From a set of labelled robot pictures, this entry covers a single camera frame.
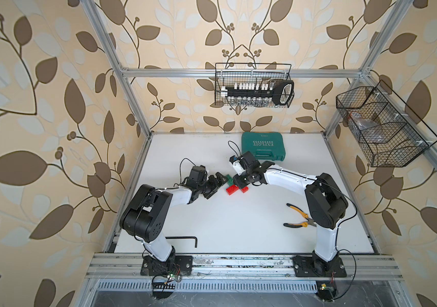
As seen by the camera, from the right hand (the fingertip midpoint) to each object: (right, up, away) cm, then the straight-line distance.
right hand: (237, 179), depth 94 cm
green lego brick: (-3, -1, -1) cm, 4 cm away
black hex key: (-19, -23, -13) cm, 33 cm away
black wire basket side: (+57, +22, -21) cm, 65 cm away
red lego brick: (-3, -5, -2) cm, 5 cm away
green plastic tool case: (+19, +17, +14) cm, 29 cm away
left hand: (-6, -1, -3) cm, 7 cm away
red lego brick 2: (+4, -5, -1) cm, 6 cm away
